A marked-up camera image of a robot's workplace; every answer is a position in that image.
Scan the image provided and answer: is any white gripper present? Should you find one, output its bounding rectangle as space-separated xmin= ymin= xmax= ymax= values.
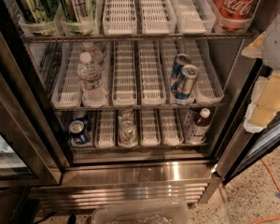
xmin=242 ymin=13 xmax=280 ymax=133

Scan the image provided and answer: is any red coke can front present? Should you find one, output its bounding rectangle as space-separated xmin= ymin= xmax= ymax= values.
xmin=215 ymin=0 xmax=255 ymax=32

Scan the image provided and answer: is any coke can tray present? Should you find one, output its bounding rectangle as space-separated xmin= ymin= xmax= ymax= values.
xmin=207 ymin=0 xmax=256 ymax=32

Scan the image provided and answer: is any open fridge glass door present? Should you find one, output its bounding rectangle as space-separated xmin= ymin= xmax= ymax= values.
xmin=216 ymin=60 xmax=280 ymax=185

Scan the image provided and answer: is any front red bull can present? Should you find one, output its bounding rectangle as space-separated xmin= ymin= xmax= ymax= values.
xmin=175 ymin=64 xmax=198 ymax=104

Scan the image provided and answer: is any red bull can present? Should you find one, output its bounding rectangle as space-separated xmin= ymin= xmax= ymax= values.
xmin=171 ymin=53 xmax=191 ymax=93
xmin=175 ymin=64 xmax=198 ymax=104

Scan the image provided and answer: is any rear red bull can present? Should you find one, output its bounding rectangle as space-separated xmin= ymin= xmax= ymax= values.
xmin=171 ymin=53 xmax=191 ymax=93

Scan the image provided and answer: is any rear silver soda can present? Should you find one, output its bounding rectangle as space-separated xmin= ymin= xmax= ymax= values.
xmin=118 ymin=108 xmax=134 ymax=122

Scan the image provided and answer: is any silver soda can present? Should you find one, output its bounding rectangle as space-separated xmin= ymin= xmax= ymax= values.
xmin=118 ymin=108 xmax=134 ymax=122
xmin=119 ymin=119 xmax=136 ymax=147

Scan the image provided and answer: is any front silver soda can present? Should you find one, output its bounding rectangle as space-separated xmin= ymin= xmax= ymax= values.
xmin=119 ymin=119 xmax=136 ymax=147

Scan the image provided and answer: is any stainless steel fridge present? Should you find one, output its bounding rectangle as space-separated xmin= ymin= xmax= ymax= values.
xmin=0 ymin=0 xmax=280 ymax=217

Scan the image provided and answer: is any rear blue pepsi can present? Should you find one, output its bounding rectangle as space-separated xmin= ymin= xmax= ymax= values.
xmin=73 ymin=110 xmax=91 ymax=130

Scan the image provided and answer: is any blue pepsi can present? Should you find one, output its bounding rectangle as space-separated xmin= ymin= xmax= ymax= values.
xmin=73 ymin=110 xmax=91 ymax=130
xmin=69 ymin=120 xmax=91 ymax=147

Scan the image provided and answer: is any front blue pepsi can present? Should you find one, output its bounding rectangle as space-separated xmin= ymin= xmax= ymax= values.
xmin=69 ymin=120 xmax=91 ymax=147

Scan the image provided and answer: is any green can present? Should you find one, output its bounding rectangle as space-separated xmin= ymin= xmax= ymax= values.
xmin=60 ymin=0 xmax=96 ymax=35
xmin=16 ymin=0 xmax=59 ymax=35

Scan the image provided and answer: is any green can far left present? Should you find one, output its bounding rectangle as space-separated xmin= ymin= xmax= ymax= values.
xmin=16 ymin=0 xmax=59 ymax=35

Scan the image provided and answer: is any front brown tea bottle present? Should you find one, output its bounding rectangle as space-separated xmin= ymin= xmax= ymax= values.
xmin=188 ymin=108 xmax=211 ymax=144

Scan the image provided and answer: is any front clear water bottle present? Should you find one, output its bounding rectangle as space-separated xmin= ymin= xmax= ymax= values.
xmin=77 ymin=52 xmax=106 ymax=107

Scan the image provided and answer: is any clear water bottle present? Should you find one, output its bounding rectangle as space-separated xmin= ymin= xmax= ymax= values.
xmin=77 ymin=52 xmax=106 ymax=107
xmin=82 ymin=42 xmax=105 ymax=69

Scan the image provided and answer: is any rear clear water bottle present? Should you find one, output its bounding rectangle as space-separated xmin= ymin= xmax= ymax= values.
xmin=82 ymin=42 xmax=105 ymax=69

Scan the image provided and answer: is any top wire shelf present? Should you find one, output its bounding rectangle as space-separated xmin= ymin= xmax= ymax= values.
xmin=21 ymin=33 xmax=257 ymax=43

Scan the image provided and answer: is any wire shelf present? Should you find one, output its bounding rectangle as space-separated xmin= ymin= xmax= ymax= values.
xmin=52 ymin=103 xmax=227 ymax=112
xmin=21 ymin=33 xmax=257 ymax=43

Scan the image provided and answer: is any middle wire shelf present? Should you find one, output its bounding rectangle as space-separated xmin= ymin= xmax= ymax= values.
xmin=52 ymin=103 xmax=227 ymax=112

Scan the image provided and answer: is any orange power cable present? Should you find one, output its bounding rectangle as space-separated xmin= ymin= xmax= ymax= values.
xmin=251 ymin=159 xmax=280 ymax=224

